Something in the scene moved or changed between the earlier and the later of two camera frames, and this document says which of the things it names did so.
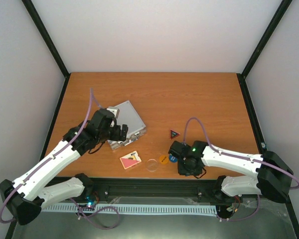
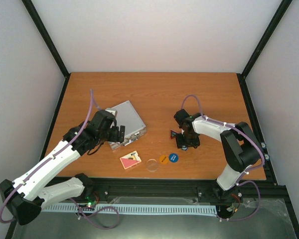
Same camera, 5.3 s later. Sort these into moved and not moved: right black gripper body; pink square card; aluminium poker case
Moved: right black gripper body
Not moved: aluminium poker case; pink square card
